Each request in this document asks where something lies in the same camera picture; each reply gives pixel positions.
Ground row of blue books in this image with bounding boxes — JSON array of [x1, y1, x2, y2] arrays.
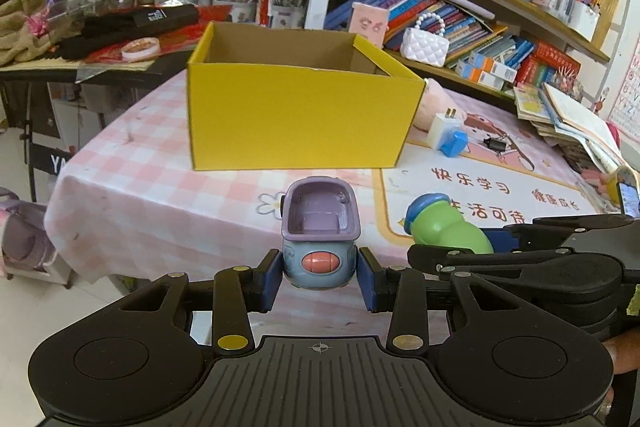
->
[[325, 0, 536, 72]]

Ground pink fluffy plush ball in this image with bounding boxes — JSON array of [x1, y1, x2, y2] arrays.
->
[[412, 78, 468, 130]]

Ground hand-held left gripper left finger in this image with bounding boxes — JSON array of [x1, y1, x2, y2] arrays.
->
[[120, 248, 284, 354]]

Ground yellow cardboard box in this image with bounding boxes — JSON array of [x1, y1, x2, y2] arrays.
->
[[186, 21, 427, 171]]

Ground white charger plug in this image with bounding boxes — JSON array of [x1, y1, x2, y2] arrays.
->
[[427, 107, 463, 151]]

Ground pile of open books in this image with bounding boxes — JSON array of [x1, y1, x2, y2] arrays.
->
[[514, 82, 636, 175]]

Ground person's right forearm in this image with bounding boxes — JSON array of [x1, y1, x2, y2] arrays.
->
[[602, 327, 640, 375]]

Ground black umbrella pouch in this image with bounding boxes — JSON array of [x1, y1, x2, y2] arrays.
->
[[50, 3, 201, 60]]

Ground orange white small box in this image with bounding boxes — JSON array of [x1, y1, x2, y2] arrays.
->
[[455, 59, 506, 90], [467, 52, 518, 80]]

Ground thick red books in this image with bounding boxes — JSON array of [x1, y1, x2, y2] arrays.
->
[[515, 39, 583, 90]]

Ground pink wall poster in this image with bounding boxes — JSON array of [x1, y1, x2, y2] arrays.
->
[[607, 39, 640, 142]]

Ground black side table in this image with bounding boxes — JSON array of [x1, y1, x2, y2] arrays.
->
[[0, 57, 166, 202]]

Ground green toy with blue cap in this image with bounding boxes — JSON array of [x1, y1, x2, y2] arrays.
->
[[404, 193, 495, 255]]

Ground white pen holder with pens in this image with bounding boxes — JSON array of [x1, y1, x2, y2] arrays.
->
[[270, 0, 308, 30], [212, 0, 258, 25]]

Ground small doll figurines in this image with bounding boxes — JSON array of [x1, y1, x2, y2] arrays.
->
[[555, 67, 583, 100]]

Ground brown plush cloth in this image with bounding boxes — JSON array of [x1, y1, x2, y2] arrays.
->
[[0, 0, 66, 68]]

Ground pink tape roll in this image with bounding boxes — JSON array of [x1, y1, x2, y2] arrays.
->
[[120, 37, 161, 61]]

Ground smartphone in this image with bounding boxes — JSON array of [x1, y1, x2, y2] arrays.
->
[[616, 179, 640, 219]]

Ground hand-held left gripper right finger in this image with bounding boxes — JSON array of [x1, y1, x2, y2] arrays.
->
[[357, 248, 527, 353]]

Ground pink cartoon box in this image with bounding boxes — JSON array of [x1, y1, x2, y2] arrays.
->
[[348, 2, 391, 50]]

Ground white quilted pearl handbag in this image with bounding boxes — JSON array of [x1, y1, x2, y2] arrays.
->
[[400, 12, 449, 68]]

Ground small blue charger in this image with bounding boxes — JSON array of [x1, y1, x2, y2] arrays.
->
[[440, 130, 470, 158]]

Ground purple grey toy car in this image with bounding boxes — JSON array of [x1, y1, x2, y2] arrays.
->
[[280, 176, 362, 292]]

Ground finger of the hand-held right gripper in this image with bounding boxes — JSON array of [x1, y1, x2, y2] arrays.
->
[[407, 244, 574, 279], [482, 214, 639, 254]]

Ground pink purple shoe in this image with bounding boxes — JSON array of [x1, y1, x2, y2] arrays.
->
[[0, 187, 66, 280]]

